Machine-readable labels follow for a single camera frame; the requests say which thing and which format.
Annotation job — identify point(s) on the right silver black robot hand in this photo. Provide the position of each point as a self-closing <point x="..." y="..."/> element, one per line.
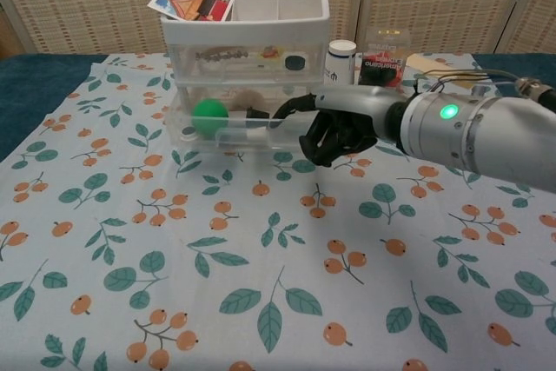
<point x="352" y="104"/>

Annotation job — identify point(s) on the green ball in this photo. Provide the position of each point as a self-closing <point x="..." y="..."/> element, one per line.
<point x="209" y="117"/>

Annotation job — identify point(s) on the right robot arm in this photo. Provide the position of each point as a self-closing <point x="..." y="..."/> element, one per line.
<point x="482" y="136"/>

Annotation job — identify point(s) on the clear coffee capsule box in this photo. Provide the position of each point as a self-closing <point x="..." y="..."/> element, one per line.
<point x="384" y="62"/>

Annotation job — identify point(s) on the white drawer organizer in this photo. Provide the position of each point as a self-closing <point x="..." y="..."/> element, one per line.
<point x="278" y="30"/>

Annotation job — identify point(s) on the clear drawer with trinkets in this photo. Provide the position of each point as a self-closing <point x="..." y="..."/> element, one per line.
<point x="243" y="69"/>

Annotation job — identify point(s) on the white small jar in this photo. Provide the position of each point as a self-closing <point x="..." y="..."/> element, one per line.
<point x="341" y="64"/>

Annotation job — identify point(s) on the black round puck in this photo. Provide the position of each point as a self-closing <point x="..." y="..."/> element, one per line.
<point x="296" y="62"/>

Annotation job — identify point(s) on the small black clip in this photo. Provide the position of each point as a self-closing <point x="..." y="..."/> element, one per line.
<point x="257" y="113"/>

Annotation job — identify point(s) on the small colourful trinket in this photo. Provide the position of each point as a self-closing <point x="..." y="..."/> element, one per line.
<point x="269" y="53"/>

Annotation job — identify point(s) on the brown fuzzy object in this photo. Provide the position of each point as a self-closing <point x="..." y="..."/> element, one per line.
<point x="245" y="99"/>

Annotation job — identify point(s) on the floral tablecloth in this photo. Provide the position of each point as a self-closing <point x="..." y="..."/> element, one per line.
<point x="260" y="236"/>

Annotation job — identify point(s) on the small white round cap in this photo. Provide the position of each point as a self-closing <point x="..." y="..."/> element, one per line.
<point x="188" y="134"/>

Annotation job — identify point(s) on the teal table cover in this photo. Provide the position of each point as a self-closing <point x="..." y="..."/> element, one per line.
<point x="39" y="93"/>

